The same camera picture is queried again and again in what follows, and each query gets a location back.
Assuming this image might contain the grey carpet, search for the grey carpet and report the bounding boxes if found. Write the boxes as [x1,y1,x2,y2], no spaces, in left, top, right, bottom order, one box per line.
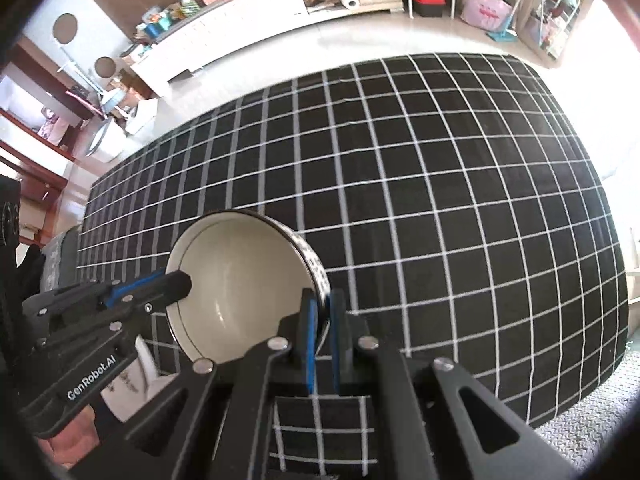
[535,350,640,480]

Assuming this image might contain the person's left hand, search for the person's left hand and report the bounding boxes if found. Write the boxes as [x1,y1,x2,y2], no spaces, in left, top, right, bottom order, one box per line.
[47,402,103,471]

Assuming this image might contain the speckled bowl with dark rim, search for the speckled bowl with dark rim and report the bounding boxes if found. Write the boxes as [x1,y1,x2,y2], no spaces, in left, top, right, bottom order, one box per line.
[164,210,331,365]

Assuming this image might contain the white cardboard box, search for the white cardboard box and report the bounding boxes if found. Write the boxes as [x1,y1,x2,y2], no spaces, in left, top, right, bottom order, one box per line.
[125,97,160,136]

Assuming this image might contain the white plastic tub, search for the white plastic tub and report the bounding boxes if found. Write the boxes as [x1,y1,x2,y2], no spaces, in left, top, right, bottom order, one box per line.
[85,117,126,163]

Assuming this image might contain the long white cabinet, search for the long white cabinet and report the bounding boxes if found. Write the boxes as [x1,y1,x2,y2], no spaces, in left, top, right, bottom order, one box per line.
[131,0,406,98]

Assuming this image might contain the black white checked tablecloth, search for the black white checked tablecloth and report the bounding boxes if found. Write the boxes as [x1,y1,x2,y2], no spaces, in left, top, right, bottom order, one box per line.
[75,52,630,480]

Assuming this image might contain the white shelf with colourful things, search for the white shelf with colourful things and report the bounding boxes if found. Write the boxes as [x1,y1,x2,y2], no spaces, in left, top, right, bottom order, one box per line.
[520,0,583,61]

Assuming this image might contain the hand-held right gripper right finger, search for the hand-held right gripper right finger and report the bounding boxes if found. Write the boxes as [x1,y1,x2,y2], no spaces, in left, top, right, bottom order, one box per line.
[327,289,576,480]

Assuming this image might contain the pink bag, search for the pink bag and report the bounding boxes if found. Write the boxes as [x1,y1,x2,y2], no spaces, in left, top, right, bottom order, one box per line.
[460,0,513,36]

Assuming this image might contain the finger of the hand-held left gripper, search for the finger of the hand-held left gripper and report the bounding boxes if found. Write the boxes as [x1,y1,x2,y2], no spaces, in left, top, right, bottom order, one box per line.
[35,271,194,356]
[22,269,168,318]

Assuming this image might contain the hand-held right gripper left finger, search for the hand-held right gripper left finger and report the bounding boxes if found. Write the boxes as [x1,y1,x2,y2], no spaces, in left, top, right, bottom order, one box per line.
[100,290,321,480]

